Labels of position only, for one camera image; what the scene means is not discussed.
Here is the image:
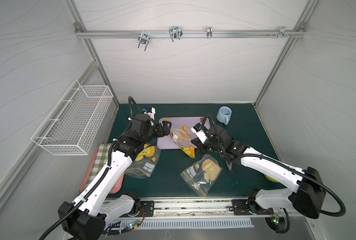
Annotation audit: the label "resealable bag with duck print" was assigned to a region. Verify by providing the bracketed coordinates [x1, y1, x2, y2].
[125, 141, 161, 179]

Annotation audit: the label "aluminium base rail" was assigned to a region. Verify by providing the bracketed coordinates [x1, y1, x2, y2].
[141, 197, 248, 219]

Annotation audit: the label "lilac plastic tray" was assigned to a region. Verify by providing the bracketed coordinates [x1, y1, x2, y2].
[157, 117, 203, 150]

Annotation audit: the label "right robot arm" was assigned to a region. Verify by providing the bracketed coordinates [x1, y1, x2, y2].
[191, 115, 346, 234]

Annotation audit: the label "metal tongs on table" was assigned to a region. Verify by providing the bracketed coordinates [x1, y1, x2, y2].
[226, 162, 233, 174]

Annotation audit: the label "light blue ceramic mug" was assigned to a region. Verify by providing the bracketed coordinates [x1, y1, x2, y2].
[217, 106, 232, 126]

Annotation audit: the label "metal hook clamp left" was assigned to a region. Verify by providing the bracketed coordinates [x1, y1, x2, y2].
[138, 32, 150, 51]

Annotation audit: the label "aluminium cross rail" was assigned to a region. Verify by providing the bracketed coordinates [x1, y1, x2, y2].
[76, 29, 307, 39]

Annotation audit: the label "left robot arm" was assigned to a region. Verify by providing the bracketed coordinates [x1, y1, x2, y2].
[40, 96, 172, 240]

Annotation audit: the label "pink tray with checked cloth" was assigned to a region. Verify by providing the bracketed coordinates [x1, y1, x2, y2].
[80, 144, 111, 193]

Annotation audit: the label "metal hook clamp small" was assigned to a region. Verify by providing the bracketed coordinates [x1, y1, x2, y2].
[207, 27, 213, 39]

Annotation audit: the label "metal hook clamp middle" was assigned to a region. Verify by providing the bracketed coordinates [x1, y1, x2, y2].
[169, 26, 183, 42]

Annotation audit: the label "resealable bag centre table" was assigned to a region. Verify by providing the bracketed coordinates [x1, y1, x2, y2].
[180, 154, 223, 198]

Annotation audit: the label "green bowl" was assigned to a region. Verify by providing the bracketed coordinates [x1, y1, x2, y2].
[264, 175, 278, 183]

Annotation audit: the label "white wire basket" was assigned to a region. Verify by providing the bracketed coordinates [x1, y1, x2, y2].
[31, 80, 113, 156]

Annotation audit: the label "clear resealable bag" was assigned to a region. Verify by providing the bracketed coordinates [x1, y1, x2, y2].
[170, 125, 195, 159]

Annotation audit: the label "metal hook clamp right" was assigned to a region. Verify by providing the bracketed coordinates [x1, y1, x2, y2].
[268, 27, 295, 39]

